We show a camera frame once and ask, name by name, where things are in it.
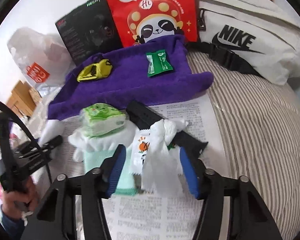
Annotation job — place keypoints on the red panda print paper bag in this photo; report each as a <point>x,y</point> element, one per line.
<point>152,7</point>

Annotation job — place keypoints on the green packet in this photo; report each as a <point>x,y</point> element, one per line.
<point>158,63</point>

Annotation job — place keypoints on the striped bedsheet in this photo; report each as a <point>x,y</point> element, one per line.
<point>260,135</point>

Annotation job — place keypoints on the wooden furniture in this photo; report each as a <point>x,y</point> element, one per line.
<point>21,97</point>

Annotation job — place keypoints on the white plastic bag orange logo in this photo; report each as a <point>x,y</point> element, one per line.
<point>37,55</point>

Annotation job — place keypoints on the yellow pouch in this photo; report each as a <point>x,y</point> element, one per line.
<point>96,70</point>

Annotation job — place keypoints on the newspaper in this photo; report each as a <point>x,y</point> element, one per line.
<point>152,217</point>

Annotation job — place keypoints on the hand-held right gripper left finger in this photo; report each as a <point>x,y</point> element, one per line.
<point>115,171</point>

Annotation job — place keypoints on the mint green white sock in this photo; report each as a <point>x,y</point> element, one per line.
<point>95,155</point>

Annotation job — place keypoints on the person's left forearm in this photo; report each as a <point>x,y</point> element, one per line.
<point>12,227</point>

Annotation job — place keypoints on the black headphone box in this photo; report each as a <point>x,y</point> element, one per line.
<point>87,32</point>

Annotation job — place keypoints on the white orange print snack packet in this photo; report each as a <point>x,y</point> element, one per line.
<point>140,155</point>

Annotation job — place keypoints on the white cloth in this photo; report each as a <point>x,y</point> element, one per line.
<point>51,131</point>

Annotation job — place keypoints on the purple towel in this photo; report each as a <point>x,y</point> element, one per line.
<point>140,82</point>

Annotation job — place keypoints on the green tissue pack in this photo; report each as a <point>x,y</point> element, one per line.
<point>102,120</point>

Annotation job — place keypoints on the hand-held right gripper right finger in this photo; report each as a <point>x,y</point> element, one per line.
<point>190,173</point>

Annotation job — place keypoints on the person's left hand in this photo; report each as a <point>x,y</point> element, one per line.
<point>17,200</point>

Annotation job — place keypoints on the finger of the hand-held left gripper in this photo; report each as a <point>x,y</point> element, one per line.
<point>52,142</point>

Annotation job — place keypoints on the white waist bag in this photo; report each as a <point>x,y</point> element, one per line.
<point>250,35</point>

